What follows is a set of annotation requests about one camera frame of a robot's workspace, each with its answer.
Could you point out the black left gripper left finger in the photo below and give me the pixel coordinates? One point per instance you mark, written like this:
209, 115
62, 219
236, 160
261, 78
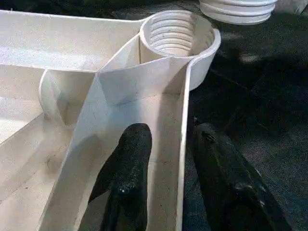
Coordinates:
130, 168

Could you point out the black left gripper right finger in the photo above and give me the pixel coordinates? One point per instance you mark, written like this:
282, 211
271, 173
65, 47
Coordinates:
231, 187

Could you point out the white plastic table top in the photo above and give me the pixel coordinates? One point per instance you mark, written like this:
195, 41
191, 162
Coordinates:
120, 72

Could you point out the white plastic table leg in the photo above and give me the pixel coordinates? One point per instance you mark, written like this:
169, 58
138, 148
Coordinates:
238, 12

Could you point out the black work mat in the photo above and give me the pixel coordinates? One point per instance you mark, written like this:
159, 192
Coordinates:
260, 96

